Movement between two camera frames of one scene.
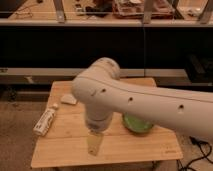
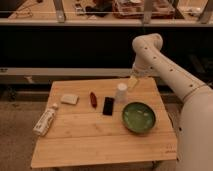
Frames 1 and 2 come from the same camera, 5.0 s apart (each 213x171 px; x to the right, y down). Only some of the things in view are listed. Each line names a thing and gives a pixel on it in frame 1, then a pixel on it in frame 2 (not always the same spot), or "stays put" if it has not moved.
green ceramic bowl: (136, 125) stays put
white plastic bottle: (45, 120) stays put
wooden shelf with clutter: (106, 13) stays put
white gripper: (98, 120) → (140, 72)
